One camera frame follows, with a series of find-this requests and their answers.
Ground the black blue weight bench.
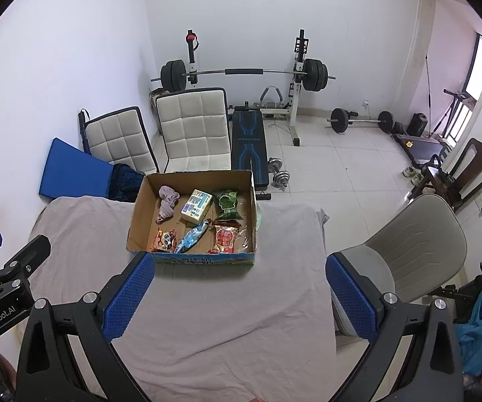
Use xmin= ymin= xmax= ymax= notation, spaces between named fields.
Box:
xmin=228 ymin=106 xmax=272 ymax=189

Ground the panda print snack packet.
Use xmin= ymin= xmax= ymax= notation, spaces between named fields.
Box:
xmin=149 ymin=228 xmax=177 ymax=254

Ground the thin black pole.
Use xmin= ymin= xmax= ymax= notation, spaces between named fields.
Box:
xmin=424 ymin=54 xmax=434 ymax=135

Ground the pair of light shoes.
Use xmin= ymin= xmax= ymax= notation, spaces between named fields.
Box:
xmin=401 ymin=166 xmax=424 ymax=185

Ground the white squat rack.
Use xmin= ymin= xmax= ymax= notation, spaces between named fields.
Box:
xmin=184 ymin=29 xmax=311 ymax=147

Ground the cardboard box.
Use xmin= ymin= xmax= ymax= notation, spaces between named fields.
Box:
xmin=126 ymin=170 xmax=258 ymax=269

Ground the black folding stand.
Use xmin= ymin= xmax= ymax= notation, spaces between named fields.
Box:
xmin=423 ymin=231 xmax=482 ymax=323

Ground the brown wooden chair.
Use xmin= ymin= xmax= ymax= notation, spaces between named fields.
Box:
xmin=409 ymin=137 xmax=482 ymax=212

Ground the green snack packet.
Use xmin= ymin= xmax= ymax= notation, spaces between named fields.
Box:
xmin=212 ymin=190 xmax=244 ymax=221

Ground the short barbell with black plates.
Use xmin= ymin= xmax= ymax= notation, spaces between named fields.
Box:
xmin=327 ymin=108 xmax=395 ymax=135

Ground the black treadmill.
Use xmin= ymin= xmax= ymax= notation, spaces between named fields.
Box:
xmin=394 ymin=89 xmax=476 ymax=166

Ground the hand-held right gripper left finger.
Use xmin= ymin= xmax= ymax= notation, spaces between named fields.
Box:
xmin=15 ymin=252 xmax=156 ymax=402

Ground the dark blue garment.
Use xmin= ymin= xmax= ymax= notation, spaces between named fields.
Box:
xmin=109 ymin=163 xmax=146 ymax=202

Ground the blue white tissue pack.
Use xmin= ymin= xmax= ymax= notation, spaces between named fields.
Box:
xmin=181 ymin=189 xmax=213 ymax=223

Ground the grey office chair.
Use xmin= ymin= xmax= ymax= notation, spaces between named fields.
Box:
xmin=327 ymin=194 xmax=469 ymax=338

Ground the long blue snack packet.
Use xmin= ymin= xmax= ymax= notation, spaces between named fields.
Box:
xmin=173 ymin=220 xmax=212 ymax=254

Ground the blue folded mat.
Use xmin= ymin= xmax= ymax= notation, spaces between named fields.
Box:
xmin=38 ymin=138 xmax=116 ymax=199

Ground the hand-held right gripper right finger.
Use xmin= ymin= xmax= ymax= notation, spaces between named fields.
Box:
xmin=326 ymin=255 xmax=465 ymax=402

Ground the black speaker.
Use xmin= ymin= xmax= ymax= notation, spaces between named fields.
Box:
xmin=406 ymin=112 xmax=429 ymax=137

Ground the red snack packet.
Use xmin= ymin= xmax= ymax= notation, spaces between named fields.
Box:
xmin=207 ymin=222 xmax=242 ymax=255

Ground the person's left forearm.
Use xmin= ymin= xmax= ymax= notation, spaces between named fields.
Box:
xmin=0 ymin=349 xmax=18 ymax=402

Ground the purple sock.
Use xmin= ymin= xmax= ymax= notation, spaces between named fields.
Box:
xmin=156 ymin=186 xmax=181 ymax=223

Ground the grey curved exercise attachment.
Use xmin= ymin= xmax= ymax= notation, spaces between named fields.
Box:
xmin=258 ymin=86 xmax=286 ymax=112

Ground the white padded chair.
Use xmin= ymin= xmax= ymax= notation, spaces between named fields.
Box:
xmin=78 ymin=106 xmax=160 ymax=177
xmin=156 ymin=88 xmax=233 ymax=173

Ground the long barbell with black plates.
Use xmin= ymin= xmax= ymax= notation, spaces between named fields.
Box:
xmin=150 ymin=59 xmax=337 ymax=93

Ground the grey bed sheet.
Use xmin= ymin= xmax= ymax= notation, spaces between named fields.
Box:
xmin=29 ymin=196 xmax=337 ymax=402

